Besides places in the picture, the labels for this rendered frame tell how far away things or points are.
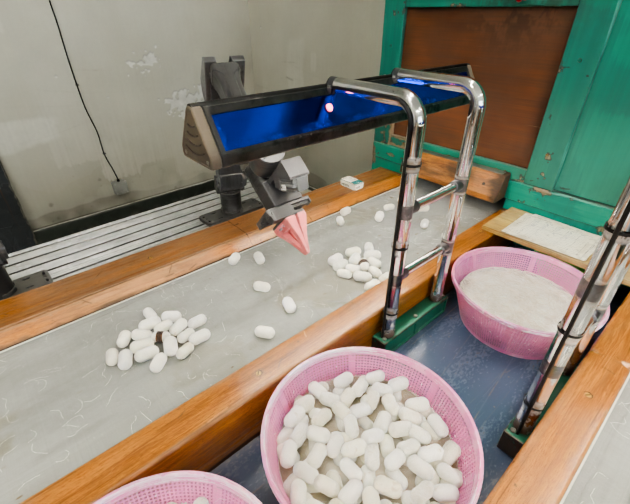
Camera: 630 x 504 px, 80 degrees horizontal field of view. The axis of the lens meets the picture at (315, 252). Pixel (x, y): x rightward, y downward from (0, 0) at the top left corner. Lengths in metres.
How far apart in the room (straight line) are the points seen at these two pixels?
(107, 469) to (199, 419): 0.11
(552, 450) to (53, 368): 0.70
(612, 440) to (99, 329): 0.78
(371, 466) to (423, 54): 1.01
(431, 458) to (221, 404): 0.27
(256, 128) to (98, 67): 2.17
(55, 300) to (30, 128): 1.86
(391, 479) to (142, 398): 0.35
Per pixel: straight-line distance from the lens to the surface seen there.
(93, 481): 0.55
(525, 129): 1.08
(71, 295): 0.82
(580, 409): 0.64
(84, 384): 0.68
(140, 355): 0.66
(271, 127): 0.52
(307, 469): 0.52
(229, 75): 0.91
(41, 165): 2.65
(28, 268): 1.17
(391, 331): 0.69
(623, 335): 0.79
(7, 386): 0.74
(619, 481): 0.63
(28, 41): 2.57
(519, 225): 1.01
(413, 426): 0.56
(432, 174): 1.14
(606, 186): 1.05
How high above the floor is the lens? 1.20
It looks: 33 degrees down
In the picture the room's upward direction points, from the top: straight up
